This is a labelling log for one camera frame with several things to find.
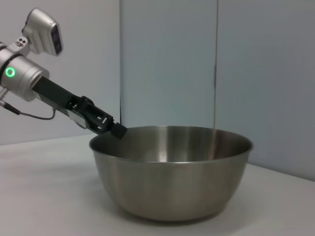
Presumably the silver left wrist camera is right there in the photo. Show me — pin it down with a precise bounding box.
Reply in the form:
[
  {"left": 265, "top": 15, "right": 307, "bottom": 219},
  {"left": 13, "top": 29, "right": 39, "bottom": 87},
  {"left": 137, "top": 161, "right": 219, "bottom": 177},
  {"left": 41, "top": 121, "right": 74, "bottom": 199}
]
[{"left": 21, "top": 7, "right": 64, "bottom": 57}]

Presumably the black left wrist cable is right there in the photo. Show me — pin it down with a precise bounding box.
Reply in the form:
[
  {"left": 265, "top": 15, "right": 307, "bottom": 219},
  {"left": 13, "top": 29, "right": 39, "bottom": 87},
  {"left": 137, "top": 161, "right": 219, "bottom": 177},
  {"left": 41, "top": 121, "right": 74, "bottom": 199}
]
[{"left": 0, "top": 89, "right": 56, "bottom": 121}]

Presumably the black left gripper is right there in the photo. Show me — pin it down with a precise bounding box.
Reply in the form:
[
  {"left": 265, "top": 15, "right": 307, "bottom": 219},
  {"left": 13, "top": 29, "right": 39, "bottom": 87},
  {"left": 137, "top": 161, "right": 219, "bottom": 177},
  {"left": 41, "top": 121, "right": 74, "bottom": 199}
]
[{"left": 33, "top": 77, "right": 127, "bottom": 140}]

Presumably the stainless steel mixing bowl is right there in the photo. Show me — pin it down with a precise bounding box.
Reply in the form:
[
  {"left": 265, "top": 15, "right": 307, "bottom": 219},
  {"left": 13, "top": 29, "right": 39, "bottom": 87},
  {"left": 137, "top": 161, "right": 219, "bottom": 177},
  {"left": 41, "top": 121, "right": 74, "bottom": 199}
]
[{"left": 89, "top": 125, "right": 253, "bottom": 222}]

